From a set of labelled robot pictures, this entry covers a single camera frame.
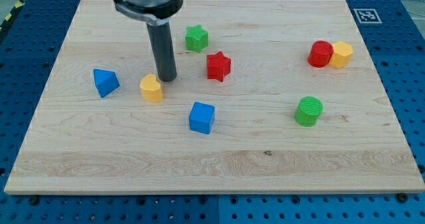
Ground black screw front right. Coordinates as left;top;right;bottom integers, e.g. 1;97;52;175
396;193;408;203

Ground white fiducial marker tag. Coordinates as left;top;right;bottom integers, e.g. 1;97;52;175
354;8;382;24

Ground red star block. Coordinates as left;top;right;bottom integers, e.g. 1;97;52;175
207;51;232;82

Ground green cylinder block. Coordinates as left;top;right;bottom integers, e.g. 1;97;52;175
295;96;323;127

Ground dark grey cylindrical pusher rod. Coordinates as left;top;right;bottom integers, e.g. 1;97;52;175
147;23;177;82

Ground black screw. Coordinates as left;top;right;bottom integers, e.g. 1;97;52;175
27;196;39;205
396;193;408;203

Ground yellow heart block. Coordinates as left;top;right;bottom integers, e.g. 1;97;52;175
139;74;163;102

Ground red cylinder block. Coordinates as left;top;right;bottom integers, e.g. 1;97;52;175
307;41;333;68

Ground yellow hexagon block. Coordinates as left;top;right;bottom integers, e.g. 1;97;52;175
329;41;353;68

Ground light wooden board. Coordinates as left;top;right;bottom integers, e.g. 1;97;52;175
5;0;424;195

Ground black screw front left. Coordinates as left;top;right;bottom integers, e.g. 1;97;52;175
27;196;39;205

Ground blue cube block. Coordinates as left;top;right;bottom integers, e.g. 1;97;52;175
189;102;215;134

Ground green star block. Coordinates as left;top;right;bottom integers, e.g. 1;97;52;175
185;25;209;53

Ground blue triangle block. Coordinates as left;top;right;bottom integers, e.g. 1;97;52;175
93;68;120;98

